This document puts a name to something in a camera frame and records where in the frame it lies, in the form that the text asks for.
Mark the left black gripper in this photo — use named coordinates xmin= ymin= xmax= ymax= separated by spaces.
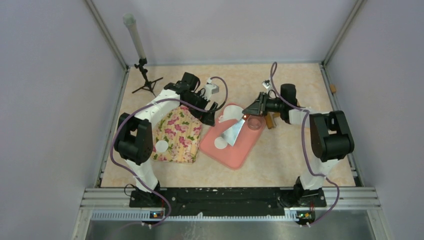
xmin=182 ymin=91 xmax=218 ymax=127

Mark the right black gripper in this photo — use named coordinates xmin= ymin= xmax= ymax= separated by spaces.
xmin=243 ymin=92 xmax=285 ymax=117

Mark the wooden rolling pin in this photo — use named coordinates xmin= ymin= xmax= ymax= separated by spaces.
xmin=264 ymin=112 xmax=280 ymax=130

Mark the round metal cutter ring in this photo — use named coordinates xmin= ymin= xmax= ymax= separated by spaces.
xmin=247 ymin=115 xmax=263 ymax=131

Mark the white dough ball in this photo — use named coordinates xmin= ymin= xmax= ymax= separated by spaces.
xmin=218 ymin=104 xmax=243 ymax=123

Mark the pink silicone mat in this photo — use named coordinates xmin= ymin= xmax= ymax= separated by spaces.
xmin=199 ymin=103 xmax=266 ymax=170

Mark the newly cut round wrapper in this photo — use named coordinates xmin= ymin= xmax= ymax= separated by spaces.
xmin=214 ymin=136 xmax=228 ymax=150

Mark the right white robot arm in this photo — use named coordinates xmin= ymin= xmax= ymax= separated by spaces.
xmin=242 ymin=83 xmax=355 ymax=206

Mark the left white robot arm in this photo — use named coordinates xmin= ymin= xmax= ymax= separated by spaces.
xmin=109 ymin=72 xmax=221 ymax=207

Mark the floral rectangular tray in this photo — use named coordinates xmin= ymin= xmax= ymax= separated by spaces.
xmin=151 ymin=106 xmax=203 ymax=164

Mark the small cork piece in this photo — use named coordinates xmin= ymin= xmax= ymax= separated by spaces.
xmin=329 ymin=84 xmax=337 ymax=94

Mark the black tripod with tube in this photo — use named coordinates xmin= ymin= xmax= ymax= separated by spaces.
xmin=123 ymin=13 xmax=163 ymax=96

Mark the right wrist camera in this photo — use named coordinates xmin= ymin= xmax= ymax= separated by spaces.
xmin=262 ymin=79 xmax=272 ymax=91

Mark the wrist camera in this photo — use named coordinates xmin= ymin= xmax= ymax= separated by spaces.
xmin=201 ymin=78 xmax=219 ymax=100
xmin=262 ymin=79 xmax=272 ymax=91

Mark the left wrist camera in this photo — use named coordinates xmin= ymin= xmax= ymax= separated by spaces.
xmin=201 ymin=78 xmax=219 ymax=100

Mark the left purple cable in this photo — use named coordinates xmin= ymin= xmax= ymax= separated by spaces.
xmin=109 ymin=76 xmax=229 ymax=229

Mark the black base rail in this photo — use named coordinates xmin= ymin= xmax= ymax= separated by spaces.
xmin=129 ymin=187 xmax=327 ymax=217

